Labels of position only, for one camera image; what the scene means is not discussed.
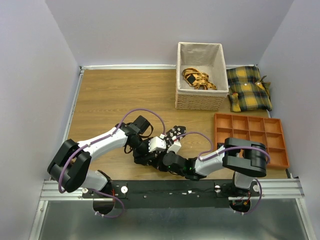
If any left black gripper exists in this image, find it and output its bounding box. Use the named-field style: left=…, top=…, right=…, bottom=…
left=129, top=137, right=156, bottom=167

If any black floral tie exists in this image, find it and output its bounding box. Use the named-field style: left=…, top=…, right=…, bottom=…
left=164, top=125, right=187, bottom=148

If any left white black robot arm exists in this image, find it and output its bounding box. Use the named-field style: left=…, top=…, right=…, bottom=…
left=47, top=115, right=167, bottom=198

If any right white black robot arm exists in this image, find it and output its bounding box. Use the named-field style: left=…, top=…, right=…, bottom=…
left=151, top=137, right=271, bottom=197

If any orange patterned tie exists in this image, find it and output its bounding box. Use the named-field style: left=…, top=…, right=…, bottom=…
left=182, top=67, right=217, bottom=90

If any orange compartment tray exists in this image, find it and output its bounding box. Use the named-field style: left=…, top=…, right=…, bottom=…
left=213, top=113, right=290, bottom=169

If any yellow plaid shirt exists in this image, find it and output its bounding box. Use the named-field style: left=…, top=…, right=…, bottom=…
left=226, top=65, right=273, bottom=113

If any wicker basket with liner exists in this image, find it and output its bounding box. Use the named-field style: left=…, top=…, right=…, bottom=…
left=175, top=42, right=229, bottom=111

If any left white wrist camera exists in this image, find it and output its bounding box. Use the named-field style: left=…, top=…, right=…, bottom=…
left=148, top=136, right=167, bottom=153

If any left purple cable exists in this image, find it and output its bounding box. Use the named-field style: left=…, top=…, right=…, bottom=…
left=57, top=108, right=166, bottom=218

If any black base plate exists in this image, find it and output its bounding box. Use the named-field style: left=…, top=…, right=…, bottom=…
left=82, top=179, right=261, bottom=210

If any aluminium frame rail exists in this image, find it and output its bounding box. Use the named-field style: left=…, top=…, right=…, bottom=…
left=40, top=178, right=305, bottom=201

